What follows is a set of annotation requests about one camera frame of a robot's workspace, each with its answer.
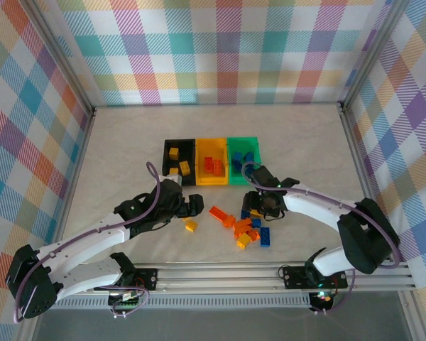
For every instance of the small orange circuit board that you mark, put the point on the small orange circuit board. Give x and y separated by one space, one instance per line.
323 297

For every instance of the aluminium frame post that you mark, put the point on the aluminium frame post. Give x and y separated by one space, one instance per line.
64 53
371 53

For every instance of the green terminal circuit board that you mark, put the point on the green terminal circuit board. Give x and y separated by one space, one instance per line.
128 302

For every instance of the long yellow lego brick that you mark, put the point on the long yellow lego brick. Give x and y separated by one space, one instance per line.
185 167

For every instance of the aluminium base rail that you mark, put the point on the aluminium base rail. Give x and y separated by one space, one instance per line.
216 277

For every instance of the black plastic container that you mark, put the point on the black plastic container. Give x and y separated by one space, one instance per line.
190 149

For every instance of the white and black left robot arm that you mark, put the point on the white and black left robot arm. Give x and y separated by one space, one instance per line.
88 247

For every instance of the yellow plastic container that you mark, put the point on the yellow plastic container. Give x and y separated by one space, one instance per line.
206 147

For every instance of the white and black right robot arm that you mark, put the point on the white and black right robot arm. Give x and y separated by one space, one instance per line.
316 207

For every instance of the long blue lego brick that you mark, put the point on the long blue lego brick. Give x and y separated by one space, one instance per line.
265 236

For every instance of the aluminium side rail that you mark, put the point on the aluminium side rail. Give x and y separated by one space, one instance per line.
356 142
86 135

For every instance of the green plastic container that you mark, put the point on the green plastic container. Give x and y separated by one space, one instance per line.
236 177

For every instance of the long orange lego brick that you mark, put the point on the long orange lego brick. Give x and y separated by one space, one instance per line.
218 213

